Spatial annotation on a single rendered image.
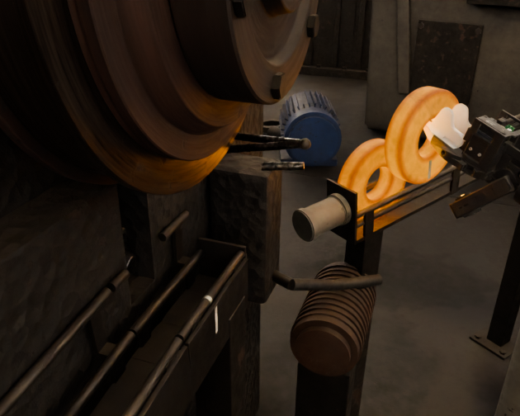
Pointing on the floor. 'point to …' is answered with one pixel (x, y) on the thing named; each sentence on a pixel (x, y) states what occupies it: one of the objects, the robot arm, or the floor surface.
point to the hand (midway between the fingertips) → (426, 124)
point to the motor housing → (330, 343)
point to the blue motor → (310, 129)
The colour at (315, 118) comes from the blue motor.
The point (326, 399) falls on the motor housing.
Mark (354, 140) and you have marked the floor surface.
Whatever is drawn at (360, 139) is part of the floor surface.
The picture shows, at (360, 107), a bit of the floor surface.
